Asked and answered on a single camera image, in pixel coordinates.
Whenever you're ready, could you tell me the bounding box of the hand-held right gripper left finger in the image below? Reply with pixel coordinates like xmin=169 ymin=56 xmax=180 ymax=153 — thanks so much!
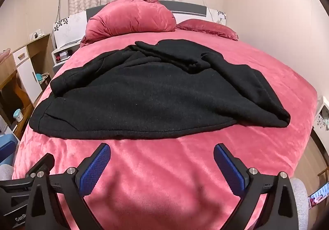
xmin=26 ymin=143 xmax=111 ymax=230

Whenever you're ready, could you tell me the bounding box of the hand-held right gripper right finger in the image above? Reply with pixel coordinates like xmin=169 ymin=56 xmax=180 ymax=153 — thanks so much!
xmin=213 ymin=143 xmax=300 ymax=230

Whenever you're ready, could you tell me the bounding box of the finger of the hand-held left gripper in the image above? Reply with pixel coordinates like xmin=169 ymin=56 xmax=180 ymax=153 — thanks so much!
xmin=0 ymin=153 xmax=56 ymax=187

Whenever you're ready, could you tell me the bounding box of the black knitted sweater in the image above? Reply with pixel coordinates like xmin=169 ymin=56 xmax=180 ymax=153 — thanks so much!
xmin=29 ymin=39 xmax=291 ymax=140

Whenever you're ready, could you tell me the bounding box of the blue plastic stool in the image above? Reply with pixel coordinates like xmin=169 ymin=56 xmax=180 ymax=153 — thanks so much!
xmin=0 ymin=134 xmax=21 ymax=167

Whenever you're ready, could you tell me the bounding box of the pink bed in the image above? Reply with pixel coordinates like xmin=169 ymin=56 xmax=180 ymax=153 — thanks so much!
xmin=12 ymin=27 xmax=320 ymax=230

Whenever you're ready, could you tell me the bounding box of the phone with lit screen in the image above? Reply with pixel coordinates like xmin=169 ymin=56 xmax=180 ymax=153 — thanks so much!
xmin=308 ymin=182 xmax=329 ymax=208

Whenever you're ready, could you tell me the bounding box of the wooden chair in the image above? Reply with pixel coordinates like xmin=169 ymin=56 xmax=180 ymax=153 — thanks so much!
xmin=317 ymin=166 xmax=329 ymax=185

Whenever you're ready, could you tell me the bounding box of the wooden desk cabinet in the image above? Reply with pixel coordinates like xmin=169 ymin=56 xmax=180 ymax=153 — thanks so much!
xmin=0 ymin=33 xmax=56 ymax=140

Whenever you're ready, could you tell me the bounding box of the white floral furniture panel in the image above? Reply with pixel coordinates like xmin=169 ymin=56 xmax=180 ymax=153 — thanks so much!
xmin=314 ymin=97 xmax=329 ymax=134

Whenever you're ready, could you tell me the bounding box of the white grey nightstand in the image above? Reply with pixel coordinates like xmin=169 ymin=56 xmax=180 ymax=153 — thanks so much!
xmin=51 ymin=39 xmax=83 ymax=74

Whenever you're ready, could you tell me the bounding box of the flat pink pillow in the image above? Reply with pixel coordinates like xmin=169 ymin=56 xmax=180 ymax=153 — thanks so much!
xmin=176 ymin=19 xmax=239 ymax=41

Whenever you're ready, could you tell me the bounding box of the large puffy pink pillow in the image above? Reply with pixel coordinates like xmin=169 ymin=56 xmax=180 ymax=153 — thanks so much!
xmin=80 ymin=0 xmax=176 ymax=47

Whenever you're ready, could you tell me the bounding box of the white charging cable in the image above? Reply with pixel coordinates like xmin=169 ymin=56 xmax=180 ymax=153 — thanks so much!
xmin=202 ymin=0 xmax=223 ymax=25

